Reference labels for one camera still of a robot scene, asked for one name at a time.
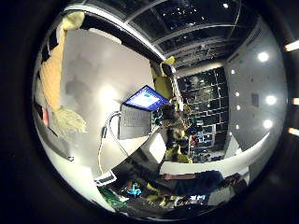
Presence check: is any yellow corn plush toy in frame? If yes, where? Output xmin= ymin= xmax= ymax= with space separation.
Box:
xmin=38 ymin=11 xmax=89 ymax=138

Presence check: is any open black laptop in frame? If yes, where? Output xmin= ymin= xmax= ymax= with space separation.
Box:
xmin=117 ymin=84 xmax=171 ymax=141

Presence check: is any green plastic bag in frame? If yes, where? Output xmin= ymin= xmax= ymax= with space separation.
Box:
xmin=99 ymin=186 xmax=129 ymax=210

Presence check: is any blue toy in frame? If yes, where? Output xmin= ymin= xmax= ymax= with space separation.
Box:
xmin=126 ymin=181 xmax=143 ymax=198

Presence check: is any white box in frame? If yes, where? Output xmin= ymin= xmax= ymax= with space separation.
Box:
xmin=148 ymin=132 xmax=168 ymax=164

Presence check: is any yellow-green chair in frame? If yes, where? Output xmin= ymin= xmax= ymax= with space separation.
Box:
xmin=150 ymin=55 xmax=178 ymax=101

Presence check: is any person in dark shirt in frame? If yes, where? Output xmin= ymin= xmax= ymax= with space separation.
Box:
xmin=136 ymin=163 xmax=250 ymax=201

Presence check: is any dark storage shelf rack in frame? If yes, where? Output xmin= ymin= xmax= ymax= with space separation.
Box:
xmin=177 ymin=65 xmax=231 ymax=163

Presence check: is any white cable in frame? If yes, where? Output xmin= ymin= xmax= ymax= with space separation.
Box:
xmin=97 ymin=110 xmax=123 ymax=175

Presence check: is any black cable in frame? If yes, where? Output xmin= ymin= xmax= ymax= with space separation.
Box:
xmin=105 ymin=113 xmax=131 ymax=159

